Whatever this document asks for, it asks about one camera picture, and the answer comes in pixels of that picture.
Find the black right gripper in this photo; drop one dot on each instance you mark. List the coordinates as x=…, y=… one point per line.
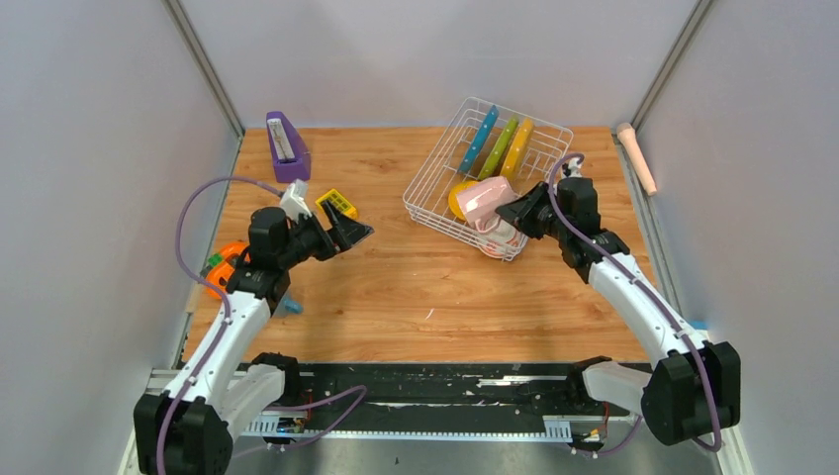
x=521, y=210

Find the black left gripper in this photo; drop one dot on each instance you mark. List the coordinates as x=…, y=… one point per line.
x=345, y=232

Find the white orange patterned bowl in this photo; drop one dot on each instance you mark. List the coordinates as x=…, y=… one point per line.
x=504, y=242

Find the pink mug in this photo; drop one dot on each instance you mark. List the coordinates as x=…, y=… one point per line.
x=489, y=194

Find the yellow ribbed bowl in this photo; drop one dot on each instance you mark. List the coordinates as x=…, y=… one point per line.
x=460, y=199

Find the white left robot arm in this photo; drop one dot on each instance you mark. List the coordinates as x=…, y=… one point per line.
x=191, y=426

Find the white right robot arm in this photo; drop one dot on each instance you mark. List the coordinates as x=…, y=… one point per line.
x=693, y=391

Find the yellow green toy block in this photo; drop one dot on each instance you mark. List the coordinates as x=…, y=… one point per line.
x=340, y=202

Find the yellow dotted plate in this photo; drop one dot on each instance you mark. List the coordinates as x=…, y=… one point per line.
x=517, y=149

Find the green dotted plate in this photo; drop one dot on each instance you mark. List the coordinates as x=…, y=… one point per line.
x=493, y=159

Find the blue dotted plate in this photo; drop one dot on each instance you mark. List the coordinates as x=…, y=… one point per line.
x=479, y=140

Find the purple metronome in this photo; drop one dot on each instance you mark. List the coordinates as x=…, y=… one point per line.
x=290, y=157

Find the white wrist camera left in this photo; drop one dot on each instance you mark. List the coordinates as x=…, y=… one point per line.
x=293, y=201

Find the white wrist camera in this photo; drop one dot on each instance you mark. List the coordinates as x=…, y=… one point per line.
x=293, y=201
x=572, y=168

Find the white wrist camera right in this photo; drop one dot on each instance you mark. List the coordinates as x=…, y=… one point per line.
x=572, y=168

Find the white wire dish rack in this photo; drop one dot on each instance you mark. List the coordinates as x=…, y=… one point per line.
x=426, y=197

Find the pink cylinder handle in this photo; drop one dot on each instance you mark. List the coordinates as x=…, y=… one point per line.
x=627, y=136

